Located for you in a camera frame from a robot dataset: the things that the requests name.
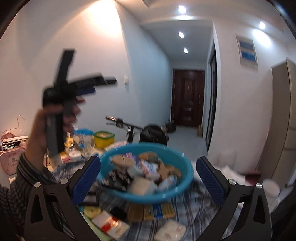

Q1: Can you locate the person's left hand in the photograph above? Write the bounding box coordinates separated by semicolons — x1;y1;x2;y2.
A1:
25;96;85;171

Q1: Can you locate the plaid blue bedsheet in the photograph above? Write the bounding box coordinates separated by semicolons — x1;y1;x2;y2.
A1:
46;157;243;241

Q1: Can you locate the red white cigarette carton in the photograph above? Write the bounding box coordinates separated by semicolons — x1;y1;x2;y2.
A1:
91;211;130;240

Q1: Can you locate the yellow green lidded container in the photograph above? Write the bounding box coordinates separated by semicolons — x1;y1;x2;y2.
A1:
93;131;115;149

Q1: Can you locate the white bucket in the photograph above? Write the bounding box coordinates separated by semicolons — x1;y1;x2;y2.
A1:
262;179;280;198

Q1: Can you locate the small cardboard box by door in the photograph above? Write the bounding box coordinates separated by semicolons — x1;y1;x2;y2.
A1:
197;125;203;138

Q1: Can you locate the blue plastic basin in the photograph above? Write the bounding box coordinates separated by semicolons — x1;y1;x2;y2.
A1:
97;143;193;204

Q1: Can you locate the pink storage basket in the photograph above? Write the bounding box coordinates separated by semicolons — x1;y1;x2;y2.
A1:
1;131;29;176

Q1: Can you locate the beige refrigerator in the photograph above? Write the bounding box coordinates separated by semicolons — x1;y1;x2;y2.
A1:
258;58;295;189

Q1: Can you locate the black electric scooter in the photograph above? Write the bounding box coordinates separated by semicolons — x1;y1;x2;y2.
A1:
105;115;169;146

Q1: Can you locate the black sliding glass door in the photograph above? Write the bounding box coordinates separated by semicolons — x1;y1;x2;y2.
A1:
205;45;217;150

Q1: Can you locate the dark brown entrance door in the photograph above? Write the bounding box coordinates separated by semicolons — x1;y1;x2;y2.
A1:
171;69;205;128

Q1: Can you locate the grey electrical panel box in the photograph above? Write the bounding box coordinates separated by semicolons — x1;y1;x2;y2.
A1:
236;35;258;70

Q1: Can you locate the white wire hanger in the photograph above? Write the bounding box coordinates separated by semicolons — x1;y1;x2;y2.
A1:
0;115;25;134

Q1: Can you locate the white wall switch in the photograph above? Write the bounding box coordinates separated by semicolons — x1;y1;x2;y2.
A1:
124;76;129;85

